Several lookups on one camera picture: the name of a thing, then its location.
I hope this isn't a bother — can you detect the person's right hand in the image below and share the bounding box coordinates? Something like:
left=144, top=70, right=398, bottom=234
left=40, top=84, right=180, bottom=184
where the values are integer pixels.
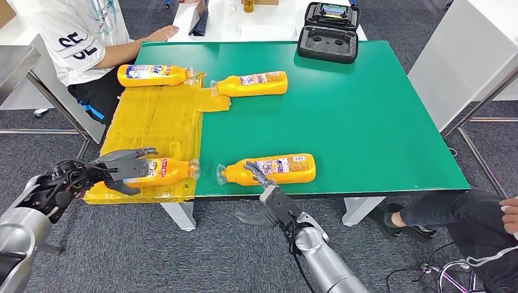
left=145, top=24, right=180, bottom=43

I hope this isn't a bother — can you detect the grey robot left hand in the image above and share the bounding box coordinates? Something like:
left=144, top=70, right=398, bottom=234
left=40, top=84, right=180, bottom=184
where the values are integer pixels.
left=95, top=146, right=159, bottom=197

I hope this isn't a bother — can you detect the person's hand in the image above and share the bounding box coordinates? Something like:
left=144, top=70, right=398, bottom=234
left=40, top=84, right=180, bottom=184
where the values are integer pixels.
left=498, top=197, right=518, bottom=236

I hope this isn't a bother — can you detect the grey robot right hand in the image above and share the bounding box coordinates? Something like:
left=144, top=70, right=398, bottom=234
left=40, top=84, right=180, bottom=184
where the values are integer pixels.
left=234, top=160, right=281, bottom=230

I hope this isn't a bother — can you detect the orange detergent bottle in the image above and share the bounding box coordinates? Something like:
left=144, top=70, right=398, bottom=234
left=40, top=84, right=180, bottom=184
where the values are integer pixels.
left=210, top=70, right=288, bottom=98
left=123, top=156, right=201, bottom=189
left=216, top=153, right=317, bottom=187
left=117, top=63, right=196, bottom=88

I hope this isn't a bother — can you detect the person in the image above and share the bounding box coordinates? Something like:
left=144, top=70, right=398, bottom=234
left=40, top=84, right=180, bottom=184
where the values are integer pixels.
left=26, top=0, right=180, bottom=126
left=366, top=187, right=518, bottom=293

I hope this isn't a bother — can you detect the dark tablet case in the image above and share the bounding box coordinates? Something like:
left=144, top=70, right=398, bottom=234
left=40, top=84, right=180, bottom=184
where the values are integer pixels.
left=188, top=0, right=210, bottom=37

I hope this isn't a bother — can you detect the yellow plastic-wrapped board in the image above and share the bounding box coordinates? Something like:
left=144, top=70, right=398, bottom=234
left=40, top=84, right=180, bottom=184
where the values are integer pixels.
left=82, top=71, right=232, bottom=205

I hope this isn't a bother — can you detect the chrome chair base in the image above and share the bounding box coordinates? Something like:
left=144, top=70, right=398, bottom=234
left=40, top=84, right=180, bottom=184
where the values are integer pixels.
left=420, top=258, right=480, bottom=293

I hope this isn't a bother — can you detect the steel table with metal legs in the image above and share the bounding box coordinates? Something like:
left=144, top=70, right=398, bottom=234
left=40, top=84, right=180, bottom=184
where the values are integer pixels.
left=0, top=45, right=92, bottom=256

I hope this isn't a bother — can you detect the brown cardboard piece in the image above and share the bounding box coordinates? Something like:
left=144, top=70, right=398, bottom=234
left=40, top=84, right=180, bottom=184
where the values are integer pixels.
left=0, top=0, right=17, bottom=28

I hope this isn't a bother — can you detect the black foam-lined case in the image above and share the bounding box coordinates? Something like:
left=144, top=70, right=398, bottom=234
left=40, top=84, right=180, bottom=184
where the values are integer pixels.
left=297, top=1, right=361, bottom=64

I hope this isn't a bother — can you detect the white table with metal legs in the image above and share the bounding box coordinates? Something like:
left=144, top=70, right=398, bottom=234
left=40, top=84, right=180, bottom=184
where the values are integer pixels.
left=407, top=0, right=518, bottom=199

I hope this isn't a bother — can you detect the handheld controller with screen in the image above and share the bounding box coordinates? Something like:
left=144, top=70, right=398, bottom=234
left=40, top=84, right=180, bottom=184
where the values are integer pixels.
left=321, top=2, right=349, bottom=18

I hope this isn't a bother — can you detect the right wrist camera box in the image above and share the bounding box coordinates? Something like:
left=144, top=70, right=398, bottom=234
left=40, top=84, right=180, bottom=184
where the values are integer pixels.
left=258, top=184, right=304, bottom=227

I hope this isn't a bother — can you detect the black floor cable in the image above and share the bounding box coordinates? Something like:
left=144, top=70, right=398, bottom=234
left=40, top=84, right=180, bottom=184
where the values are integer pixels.
left=384, top=242, right=458, bottom=293

